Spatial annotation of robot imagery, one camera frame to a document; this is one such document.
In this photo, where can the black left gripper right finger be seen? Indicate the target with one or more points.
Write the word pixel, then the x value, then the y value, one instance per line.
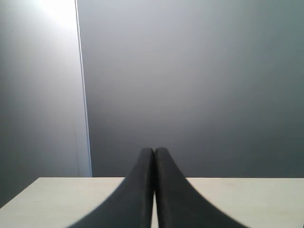
pixel 179 205

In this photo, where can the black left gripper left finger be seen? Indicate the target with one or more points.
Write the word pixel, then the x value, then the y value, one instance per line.
pixel 131 203

